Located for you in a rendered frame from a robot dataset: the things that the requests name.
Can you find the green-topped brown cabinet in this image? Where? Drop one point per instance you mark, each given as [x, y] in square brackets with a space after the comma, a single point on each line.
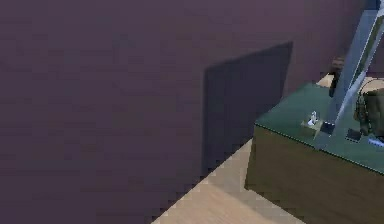
[310, 173]

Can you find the pale blue flat item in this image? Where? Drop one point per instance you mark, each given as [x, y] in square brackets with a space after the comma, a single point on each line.
[376, 142]

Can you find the small white figurine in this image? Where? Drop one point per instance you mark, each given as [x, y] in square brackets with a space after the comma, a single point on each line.
[312, 120]

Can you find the grey slanted television set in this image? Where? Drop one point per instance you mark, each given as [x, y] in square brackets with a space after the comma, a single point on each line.
[353, 73]

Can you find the small black flat box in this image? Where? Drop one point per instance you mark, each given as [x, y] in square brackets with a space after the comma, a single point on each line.
[353, 134]

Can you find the dark brown chair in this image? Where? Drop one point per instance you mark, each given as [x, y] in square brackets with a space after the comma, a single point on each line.
[336, 71]

